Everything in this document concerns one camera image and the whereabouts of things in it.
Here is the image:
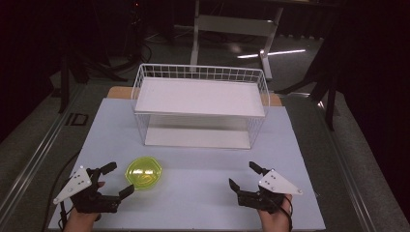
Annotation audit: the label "black rectangular floor frame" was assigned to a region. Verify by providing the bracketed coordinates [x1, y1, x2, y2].
[65, 112, 90, 127]

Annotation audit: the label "white wire shelf rack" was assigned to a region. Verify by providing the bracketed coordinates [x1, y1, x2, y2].
[131, 63, 271, 151]

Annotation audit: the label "bundle of black floor cables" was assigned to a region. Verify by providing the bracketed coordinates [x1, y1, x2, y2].
[81, 38, 153, 83]

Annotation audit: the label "metal floor rail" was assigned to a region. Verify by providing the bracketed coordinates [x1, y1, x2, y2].
[0, 82, 85, 220]
[316, 100, 379, 232]

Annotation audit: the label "pale blue table mat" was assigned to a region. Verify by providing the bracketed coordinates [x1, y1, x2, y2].
[47, 97, 327, 232]

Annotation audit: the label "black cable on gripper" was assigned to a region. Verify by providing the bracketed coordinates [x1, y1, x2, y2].
[279, 196, 294, 232]
[59, 201, 68, 228]

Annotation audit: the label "yellow-green translucent bowl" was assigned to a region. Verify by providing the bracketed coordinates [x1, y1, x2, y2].
[125, 156, 163, 191]

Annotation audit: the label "person's left hand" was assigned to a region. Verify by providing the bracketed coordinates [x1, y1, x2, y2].
[64, 207, 101, 232]

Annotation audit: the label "white metal stand frame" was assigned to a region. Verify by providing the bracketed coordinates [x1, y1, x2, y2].
[189, 0, 284, 81]

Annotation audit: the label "black stand legs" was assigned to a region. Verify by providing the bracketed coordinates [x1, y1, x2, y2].
[276, 30, 341, 131]
[57, 47, 130, 114]

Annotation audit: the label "long black floor cable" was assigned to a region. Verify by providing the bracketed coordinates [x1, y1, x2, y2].
[41, 150, 82, 232]

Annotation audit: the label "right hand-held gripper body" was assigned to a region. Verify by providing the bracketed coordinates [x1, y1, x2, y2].
[237, 168, 304, 215]

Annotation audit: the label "person's right hand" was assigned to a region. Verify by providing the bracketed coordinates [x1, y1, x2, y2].
[257, 193, 294, 232]

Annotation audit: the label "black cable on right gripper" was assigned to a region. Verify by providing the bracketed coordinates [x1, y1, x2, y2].
[279, 196, 294, 232]

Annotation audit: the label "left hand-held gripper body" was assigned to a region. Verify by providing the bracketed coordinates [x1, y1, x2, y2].
[52, 165, 121, 215]

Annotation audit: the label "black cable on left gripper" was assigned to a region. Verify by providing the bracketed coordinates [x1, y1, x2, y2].
[59, 201, 68, 228]

